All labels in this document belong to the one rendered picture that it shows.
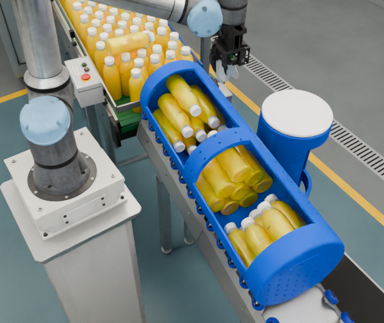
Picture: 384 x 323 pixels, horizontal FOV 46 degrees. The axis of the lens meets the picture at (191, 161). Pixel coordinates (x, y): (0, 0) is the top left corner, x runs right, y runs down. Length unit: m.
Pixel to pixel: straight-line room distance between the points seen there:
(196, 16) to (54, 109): 0.42
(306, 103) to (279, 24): 2.60
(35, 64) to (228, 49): 0.49
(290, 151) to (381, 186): 1.41
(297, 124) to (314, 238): 0.67
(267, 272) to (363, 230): 1.70
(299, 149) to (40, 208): 0.99
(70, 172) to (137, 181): 1.69
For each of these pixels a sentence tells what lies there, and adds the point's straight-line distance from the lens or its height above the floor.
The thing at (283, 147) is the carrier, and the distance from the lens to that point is 1.78.
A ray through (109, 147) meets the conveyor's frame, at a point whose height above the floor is 0.48.
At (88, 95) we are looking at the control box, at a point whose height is 1.05.
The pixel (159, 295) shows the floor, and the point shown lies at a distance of 2.46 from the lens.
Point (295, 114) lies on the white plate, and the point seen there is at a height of 1.04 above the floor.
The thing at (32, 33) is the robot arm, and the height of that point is 1.63.
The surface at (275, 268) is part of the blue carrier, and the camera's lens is 1.18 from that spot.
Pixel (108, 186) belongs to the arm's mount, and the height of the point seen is 1.25.
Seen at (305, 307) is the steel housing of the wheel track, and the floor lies 0.93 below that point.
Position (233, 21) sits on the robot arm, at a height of 1.62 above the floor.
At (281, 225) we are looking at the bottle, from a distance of 1.26.
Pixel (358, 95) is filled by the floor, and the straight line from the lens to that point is 3.74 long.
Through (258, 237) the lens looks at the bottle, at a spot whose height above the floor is 1.14.
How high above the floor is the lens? 2.21
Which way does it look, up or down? 48 degrees down
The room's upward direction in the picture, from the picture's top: 1 degrees clockwise
